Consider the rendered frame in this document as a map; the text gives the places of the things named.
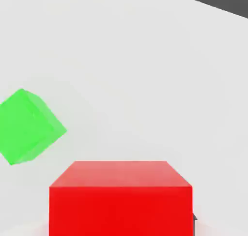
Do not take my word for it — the small red cube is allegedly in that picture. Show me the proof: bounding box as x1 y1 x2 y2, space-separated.
48 160 193 236

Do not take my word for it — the small green cube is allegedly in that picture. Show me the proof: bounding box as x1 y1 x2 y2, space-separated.
0 88 68 166

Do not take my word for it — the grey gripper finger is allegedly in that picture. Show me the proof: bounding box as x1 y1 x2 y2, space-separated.
192 212 204 236

